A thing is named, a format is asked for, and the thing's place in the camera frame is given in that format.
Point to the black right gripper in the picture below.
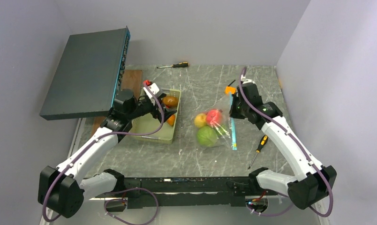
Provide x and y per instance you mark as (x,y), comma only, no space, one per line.
(233,113)

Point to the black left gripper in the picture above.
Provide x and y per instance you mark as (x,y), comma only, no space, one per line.
(155,113)

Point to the peach toy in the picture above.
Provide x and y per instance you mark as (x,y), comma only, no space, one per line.
(214,117)

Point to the green leaf toy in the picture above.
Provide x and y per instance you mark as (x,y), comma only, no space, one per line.
(222,130)

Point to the clear zip top bag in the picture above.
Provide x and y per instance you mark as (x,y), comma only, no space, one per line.
(228,142)

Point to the yellow lemon toy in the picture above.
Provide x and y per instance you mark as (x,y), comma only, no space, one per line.
(200,120)

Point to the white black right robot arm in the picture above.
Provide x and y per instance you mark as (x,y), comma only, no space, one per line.
(284,146)

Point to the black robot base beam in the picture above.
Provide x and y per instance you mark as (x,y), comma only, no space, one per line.
(233,191)

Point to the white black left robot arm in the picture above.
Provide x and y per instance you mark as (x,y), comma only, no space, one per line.
(86,161)

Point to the green plastic food bin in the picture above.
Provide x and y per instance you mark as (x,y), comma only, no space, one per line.
(147,123)

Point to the red orange mango toy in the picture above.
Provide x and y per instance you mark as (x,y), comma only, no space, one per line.
(171,120)

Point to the yellow black screwdriver near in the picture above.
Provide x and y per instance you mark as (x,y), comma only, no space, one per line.
(261,144)

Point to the yellow black screwdriver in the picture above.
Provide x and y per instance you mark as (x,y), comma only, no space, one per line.
(261,144)
(178,65)

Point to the brown wooden board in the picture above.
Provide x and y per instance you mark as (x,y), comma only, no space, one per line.
(132,79)

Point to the yellow black screwdriver far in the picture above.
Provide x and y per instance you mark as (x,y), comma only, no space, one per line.
(178,65)

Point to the dark grey flat panel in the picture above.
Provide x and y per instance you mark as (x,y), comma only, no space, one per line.
(88,76)

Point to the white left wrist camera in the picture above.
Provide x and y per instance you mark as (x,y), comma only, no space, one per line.
(151,90)

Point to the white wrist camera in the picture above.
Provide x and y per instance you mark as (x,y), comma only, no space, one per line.
(247,81)
(151,90)

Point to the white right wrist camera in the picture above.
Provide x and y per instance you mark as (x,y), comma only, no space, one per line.
(247,81)

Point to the aluminium frame rail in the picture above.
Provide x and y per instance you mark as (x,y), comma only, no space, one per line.
(65,194)

